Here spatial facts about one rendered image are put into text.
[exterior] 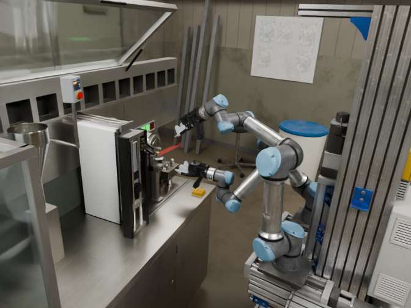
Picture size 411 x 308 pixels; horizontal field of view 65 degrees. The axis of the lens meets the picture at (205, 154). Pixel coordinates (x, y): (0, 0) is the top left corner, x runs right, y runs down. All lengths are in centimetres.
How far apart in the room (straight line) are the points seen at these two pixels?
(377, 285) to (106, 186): 140
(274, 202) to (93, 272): 85
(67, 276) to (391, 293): 145
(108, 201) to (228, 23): 386
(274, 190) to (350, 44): 342
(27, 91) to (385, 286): 185
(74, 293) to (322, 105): 397
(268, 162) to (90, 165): 93
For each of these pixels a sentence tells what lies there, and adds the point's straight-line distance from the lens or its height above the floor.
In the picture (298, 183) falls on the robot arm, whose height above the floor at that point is 103.
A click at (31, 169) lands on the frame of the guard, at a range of 102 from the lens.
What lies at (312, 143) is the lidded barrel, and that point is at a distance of 419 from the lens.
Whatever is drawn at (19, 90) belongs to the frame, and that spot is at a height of 162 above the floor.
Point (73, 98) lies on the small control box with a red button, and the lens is 141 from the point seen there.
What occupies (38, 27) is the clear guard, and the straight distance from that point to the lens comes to 143.
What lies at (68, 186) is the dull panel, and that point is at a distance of 197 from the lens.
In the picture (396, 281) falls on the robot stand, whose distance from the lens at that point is 178.
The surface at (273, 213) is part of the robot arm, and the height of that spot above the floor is 118.
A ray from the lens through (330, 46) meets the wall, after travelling 467.
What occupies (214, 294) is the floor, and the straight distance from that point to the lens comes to 272.
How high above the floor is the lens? 194
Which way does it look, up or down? 22 degrees down
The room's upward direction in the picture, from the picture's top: 3 degrees clockwise
